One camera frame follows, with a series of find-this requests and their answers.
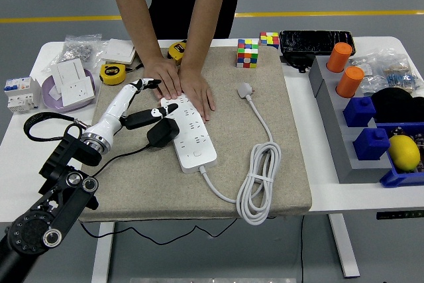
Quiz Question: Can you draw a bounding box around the person's right hand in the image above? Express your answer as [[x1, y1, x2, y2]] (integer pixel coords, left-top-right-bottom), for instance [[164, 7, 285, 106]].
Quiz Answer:
[[142, 56, 184, 101]]

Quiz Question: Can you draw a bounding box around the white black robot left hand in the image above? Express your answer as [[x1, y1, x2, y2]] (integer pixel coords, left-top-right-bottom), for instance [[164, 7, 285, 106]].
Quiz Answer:
[[85, 78, 180, 141]]

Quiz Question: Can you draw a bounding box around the person's left hand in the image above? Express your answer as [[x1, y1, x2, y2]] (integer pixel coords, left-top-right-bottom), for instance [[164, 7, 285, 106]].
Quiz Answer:
[[178, 64, 217, 122]]

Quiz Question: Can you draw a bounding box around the thin black plug cord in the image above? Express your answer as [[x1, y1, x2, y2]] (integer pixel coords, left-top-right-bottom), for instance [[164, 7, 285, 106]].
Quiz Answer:
[[78, 143, 239, 247]]

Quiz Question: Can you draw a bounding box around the black plug adapter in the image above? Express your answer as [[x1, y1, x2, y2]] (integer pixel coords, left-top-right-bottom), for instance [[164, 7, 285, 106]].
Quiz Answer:
[[146, 117, 181, 148]]

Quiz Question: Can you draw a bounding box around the white power strip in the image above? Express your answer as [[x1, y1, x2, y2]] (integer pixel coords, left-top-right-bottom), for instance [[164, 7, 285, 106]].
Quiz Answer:
[[160, 95, 219, 174]]

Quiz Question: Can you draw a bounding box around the dark circuit board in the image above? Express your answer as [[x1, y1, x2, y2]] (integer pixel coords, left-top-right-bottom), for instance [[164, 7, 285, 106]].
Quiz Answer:
[[409, 133, 424, 174]]

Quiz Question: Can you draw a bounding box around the yellow black tape measure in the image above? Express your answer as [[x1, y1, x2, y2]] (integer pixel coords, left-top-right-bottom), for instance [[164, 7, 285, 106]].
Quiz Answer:
[[167, 40, 188, 65], [99, 63, 128, 85]]

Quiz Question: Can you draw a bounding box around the beige fabric mat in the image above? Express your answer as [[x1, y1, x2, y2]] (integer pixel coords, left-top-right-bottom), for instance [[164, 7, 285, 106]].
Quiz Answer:
[[78, 46, 314, 223]]

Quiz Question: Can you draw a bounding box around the purple bowl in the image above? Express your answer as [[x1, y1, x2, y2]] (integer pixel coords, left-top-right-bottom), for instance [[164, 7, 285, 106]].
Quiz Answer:
[[41, 68, 101, 114]]

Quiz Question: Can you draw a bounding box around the large colourful puzzle cube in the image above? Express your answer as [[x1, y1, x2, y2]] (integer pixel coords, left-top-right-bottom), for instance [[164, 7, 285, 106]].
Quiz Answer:
[[236, 38, 260, 69]]

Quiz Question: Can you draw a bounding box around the clear bag of screws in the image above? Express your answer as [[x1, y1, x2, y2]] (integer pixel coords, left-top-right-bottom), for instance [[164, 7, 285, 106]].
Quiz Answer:
[[49, 33, 109, 72]]

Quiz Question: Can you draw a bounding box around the small colourful puzzle cube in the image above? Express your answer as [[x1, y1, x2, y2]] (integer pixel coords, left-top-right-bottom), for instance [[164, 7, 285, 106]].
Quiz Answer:
[[259, 31, 281, 49]]

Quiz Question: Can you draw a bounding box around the white circuit breaker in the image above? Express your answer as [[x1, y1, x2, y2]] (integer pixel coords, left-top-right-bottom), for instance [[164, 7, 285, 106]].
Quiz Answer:
[[3, 76, 42, 114]]

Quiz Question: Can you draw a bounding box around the black small device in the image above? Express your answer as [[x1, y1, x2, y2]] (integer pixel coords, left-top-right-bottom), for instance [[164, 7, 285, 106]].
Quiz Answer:
[[280, 52, 315, 74]]

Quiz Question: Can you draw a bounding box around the black wrapped box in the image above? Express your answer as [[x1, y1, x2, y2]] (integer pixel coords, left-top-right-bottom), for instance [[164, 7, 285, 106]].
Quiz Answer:
[[279, 30, 357, 57]]

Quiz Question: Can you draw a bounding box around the orange cylinder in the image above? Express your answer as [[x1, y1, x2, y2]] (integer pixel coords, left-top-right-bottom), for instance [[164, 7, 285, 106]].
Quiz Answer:
[[326, 42, 354, 74], [336, 66, 365, 99]]

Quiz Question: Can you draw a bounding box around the grey block holder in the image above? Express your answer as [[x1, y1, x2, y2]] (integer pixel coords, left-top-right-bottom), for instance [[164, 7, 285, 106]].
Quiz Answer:
[[308, 54, 394, 184]]

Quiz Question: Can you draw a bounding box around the blue block with knob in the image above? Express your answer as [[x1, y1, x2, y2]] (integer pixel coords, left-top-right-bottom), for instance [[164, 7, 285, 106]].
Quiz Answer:
[[343, 96, 378, 128], [352, 127, 391, 162]]

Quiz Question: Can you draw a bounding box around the clear bag of white parts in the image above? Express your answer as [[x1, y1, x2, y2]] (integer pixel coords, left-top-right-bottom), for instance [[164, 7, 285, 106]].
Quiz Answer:
[[349, 54, 387, 95]]

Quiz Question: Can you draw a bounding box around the black cloth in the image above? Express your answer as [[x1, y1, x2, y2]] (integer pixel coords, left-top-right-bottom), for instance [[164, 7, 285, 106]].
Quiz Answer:
[[370, 87, 424, 124]]

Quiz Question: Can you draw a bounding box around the clear bag of blue resistors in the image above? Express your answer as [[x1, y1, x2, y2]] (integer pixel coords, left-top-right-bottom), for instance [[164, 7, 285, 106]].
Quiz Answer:
[[377, 47, 424, 95]]

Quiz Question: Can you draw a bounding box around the yellow lemon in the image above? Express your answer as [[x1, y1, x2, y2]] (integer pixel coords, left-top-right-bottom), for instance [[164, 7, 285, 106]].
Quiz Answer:
[[387, 135, 421, 173]]

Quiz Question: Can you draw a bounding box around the blue plastic bin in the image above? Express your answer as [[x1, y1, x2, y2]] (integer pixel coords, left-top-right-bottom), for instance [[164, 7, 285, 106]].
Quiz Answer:
[[374, 122, 424, 188]]

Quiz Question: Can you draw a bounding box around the black table control panel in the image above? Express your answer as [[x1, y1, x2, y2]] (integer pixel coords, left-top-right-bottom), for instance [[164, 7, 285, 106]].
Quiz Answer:
[[376, 210, 424, 221]]

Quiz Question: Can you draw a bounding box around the white wall socket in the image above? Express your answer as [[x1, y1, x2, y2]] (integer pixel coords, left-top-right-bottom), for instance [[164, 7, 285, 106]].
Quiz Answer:
[[60, 76, 97, 105]]

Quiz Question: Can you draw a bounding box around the white power strip cable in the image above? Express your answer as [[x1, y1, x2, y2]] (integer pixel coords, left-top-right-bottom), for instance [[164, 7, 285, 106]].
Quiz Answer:
[[197, 82, 282, 227]]

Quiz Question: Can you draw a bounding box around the white flat switch plate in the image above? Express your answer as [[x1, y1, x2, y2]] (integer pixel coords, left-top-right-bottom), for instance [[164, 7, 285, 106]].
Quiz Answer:
[[99, 38, 137, 65]]

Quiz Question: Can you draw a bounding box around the white switch panel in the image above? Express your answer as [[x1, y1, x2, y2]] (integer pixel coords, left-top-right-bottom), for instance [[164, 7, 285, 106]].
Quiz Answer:
[[50, 58, 87, 95]]

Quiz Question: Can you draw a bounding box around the black hanging cable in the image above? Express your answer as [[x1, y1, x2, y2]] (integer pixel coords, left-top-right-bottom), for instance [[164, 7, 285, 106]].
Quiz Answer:
[[299, 215, 305, 283]]

